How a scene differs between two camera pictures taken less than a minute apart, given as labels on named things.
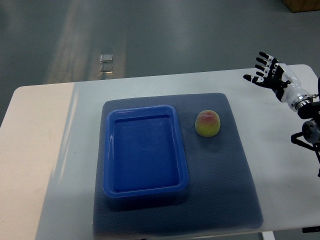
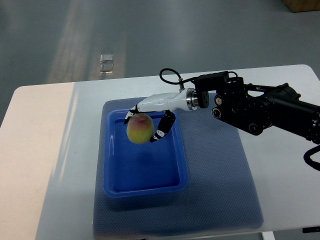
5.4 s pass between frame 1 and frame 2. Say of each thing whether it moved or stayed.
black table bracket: stayed
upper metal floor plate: stayed
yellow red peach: moved
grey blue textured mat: stayed
